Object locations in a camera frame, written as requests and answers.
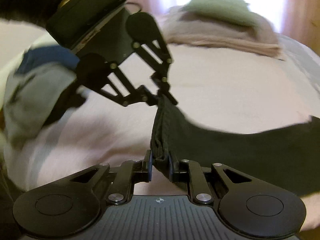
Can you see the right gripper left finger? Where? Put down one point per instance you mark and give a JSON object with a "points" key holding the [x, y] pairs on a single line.
{"points": [[127, 175]]}

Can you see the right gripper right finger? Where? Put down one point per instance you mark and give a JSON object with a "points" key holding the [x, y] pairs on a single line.
{"points": [[190, 173]]}

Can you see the folded beige garment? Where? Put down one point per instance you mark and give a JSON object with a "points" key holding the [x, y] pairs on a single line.
{"points": [[181, 27]]}

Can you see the folded green grey garment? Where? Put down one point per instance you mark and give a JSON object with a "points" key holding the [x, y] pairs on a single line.
{"points": [[36, 99]]}

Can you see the dark blue garment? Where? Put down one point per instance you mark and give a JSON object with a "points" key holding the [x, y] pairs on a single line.
{"points": [[37, 57]]}

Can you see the striped bedspread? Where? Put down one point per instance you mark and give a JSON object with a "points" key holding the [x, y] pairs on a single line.
{"points": [[217, 88]]}

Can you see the pink curtain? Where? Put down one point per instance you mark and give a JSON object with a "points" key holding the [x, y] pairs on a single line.
{"points": [[301, 22]]}

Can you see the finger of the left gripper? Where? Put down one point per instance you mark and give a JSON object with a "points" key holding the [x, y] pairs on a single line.
{"points": [[135, 95], [156, 55]]}

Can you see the green folded cloth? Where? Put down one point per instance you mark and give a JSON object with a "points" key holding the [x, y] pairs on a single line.
{"points": [[231, 11]]}

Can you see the black pants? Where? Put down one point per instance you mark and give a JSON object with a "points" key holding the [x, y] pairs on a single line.
{"points": [[286, 157]]}

